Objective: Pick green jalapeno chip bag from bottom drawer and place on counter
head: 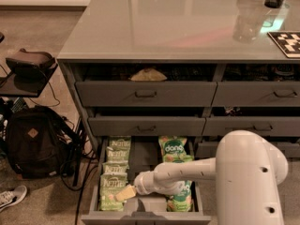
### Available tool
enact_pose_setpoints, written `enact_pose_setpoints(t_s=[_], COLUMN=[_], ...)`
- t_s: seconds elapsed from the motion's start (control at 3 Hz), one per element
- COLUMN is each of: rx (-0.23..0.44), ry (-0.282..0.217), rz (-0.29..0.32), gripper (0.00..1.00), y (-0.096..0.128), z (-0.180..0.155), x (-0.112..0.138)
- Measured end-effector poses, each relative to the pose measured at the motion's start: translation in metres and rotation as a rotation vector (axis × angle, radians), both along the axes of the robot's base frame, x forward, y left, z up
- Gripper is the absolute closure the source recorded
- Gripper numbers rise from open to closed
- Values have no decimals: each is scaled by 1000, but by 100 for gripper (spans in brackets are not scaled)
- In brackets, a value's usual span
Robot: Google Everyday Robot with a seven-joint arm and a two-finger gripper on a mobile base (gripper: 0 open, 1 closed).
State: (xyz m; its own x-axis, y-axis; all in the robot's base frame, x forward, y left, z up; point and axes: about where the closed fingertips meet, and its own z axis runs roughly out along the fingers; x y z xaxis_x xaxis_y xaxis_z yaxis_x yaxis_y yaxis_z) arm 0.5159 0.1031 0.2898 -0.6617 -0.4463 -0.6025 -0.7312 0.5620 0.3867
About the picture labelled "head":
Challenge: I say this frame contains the open grey bottom left drawer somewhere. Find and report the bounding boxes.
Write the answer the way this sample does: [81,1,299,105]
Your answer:
[82,137,211,225]

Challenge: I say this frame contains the rear green Dang chip bag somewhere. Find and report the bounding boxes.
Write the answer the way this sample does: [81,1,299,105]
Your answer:
[158,136,188,156]

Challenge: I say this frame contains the grey bottom right drawer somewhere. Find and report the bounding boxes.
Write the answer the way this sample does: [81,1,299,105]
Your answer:
[194,142,300,158]

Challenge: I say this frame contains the tan bag in top drawer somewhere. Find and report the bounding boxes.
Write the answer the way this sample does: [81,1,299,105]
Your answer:
[130,67,167,82]

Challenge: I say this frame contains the grey top right drawer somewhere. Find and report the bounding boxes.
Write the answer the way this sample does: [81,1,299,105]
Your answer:
[212,82,300,107]

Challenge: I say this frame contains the grey top left drawer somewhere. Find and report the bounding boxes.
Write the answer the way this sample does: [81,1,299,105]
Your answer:
[75,81,217,107]

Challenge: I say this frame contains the black headset on side table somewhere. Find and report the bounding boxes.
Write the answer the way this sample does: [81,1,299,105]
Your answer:
[6,49,55,80]

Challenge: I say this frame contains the middle green Dang chip bag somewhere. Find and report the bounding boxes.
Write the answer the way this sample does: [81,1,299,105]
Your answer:
[163,154,194,163]

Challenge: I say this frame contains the black floor cables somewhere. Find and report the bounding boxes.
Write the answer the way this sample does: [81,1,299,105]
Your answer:
[59,115,98,225]

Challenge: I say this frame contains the grey middle right drawer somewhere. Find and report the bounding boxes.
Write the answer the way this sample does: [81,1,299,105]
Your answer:
[202,116,300,137]

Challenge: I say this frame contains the front green Dang chip bag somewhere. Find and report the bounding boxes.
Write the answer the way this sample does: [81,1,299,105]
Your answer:
[166,181,192,212]

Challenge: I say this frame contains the black backpack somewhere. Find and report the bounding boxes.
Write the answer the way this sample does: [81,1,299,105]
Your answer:
[6,106,79,179]

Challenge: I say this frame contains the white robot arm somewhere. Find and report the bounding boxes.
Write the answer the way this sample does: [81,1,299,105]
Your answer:
[114,130,289,225]

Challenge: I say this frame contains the white sneaker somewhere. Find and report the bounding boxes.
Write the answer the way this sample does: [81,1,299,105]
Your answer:
[0,186,27,212]

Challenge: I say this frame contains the checkered marker board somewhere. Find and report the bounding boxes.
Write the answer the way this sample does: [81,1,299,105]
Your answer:
[268,31,300,58]

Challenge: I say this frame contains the green dang chip bag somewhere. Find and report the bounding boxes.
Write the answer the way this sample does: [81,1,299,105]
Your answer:
[158,136,188,156]
[166,181,192,212]
[163,154,194,163]

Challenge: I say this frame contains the grey middle left drawer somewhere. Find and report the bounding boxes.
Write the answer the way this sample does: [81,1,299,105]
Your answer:
[88,116,205,136]

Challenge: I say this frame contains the green kettle chip bag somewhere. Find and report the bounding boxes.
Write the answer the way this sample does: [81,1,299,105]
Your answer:
[109,136,131,150]
[103,162,128,173]
[106,147,129,162]
[98,172,128,211]

